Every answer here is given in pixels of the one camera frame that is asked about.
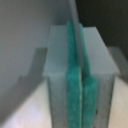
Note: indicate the gripper teal padded left finger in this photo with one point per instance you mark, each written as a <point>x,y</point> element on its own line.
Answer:
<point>50,96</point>

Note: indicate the gripper teal padded right finger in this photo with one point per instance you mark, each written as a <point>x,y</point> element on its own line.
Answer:
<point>106,80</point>

